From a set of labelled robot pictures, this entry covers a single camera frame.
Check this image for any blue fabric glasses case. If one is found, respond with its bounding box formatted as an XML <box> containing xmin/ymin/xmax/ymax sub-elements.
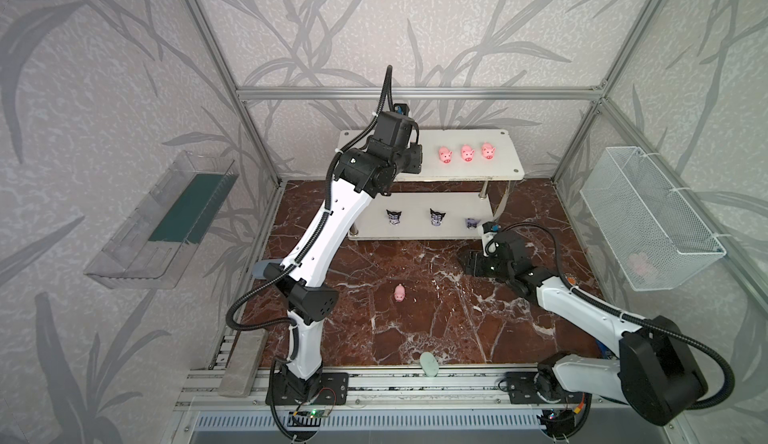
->
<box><xmin>251</xmin><ymin>260</ymin><xmax>269</xmax><ymax>280</ymax></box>

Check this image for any dark cartoon figure toy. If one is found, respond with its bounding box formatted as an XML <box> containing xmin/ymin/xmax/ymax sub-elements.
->
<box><xmin>386</xmin><ymin>209</ymin><xmax>402</xmax><ymax>225</ymax></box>
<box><xmin>429</xmin><ymin>208</ymin><xmax>446</xmax><ymax>227</ymax></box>

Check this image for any white two-tier shelf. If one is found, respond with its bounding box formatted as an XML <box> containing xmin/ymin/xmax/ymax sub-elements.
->
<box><xmin>348</xmin><ymin>129</ymin><xmax>525</xmax><ymax>240</ymax></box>

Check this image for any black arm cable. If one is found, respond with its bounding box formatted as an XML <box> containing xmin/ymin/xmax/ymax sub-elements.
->
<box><xmin>225</xmin><ymin>64</ymin><xmax>397</xmax><ymax>439</ymax></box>
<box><xmin>500</xmin><ymin>221</ymin><xmax>736</xmax><ymax>410</ymax></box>

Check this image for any pink pig toy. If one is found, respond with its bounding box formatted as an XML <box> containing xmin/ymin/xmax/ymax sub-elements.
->
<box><xmin>481</xmin><ymin>142</ymin><xmax>496</xmax><ymax>160</ymax></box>
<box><xmin>438</xmin><ymin>146</ymin><xmax>453</xmax><ymax>164</ymax></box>
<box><xmin>393</xmin><ymin>284</ymin><xmax>406</xmax><ymax>302</ymax></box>
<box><xmin>461</xmin><ymin>144</ymin><xmax>475</xmax><ymax>162</ymax></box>

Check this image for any purple black cartoon figure toy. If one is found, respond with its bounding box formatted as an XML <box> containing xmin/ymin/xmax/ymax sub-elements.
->
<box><xmin>465</xmin><ymin>218</ymin><xmax>481</xmax><ymax>229</ymax></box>

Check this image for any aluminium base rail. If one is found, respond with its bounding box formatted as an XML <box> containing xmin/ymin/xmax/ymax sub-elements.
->
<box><xmin>173</xmin><ymin>364</ymin><xmax>676</xmax><ymax>412</ymax></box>

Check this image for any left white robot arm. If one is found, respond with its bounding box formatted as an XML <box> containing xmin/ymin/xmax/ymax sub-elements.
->
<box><xmin>265</xmin><ymin>104</ymin><xmax>422</xmax><ymax>405</ymax></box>

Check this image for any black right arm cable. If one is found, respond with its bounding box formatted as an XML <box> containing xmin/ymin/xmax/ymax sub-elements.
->
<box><xmin>500</xmin><ymin>221</ymin><xmax>736</xmax><ymax>410</ymax></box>

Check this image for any clear plastic wall bin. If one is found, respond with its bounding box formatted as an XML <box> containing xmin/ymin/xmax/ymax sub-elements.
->
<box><xmin>84</xmin><ymin>151</ymin><xmax>239</xmax><ymax>290</ymax></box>

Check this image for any pale green oval object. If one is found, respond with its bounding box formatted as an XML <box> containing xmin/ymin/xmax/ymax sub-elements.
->
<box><xmin>419</xmin><ymin>352</ymin><xmax>440</xmax><ymax>377</ymax></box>

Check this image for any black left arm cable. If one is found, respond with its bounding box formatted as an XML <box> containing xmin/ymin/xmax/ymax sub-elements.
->
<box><xmin>225</xmin><ymin>64</ymin><xmax>397</xmax><ymax>439</ymax></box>

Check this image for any pink toy in basket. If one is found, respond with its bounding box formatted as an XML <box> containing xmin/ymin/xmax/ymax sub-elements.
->
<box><xmin>628</xmin><ymin>252</ymin><xmax>657</xmax><ymax>278</ymax></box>

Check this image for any white wire mesh basket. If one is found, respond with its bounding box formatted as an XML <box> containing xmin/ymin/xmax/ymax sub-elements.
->
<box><xmin>580</xmin><ymin>146</ymin><xmax>727</xmax><ymax>292</ymax></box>

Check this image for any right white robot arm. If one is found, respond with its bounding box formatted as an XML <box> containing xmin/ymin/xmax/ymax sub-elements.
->
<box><xmin>457</xmin><ymin>222</ymin><xmax>708</xmax><ymax>426</ymax></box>

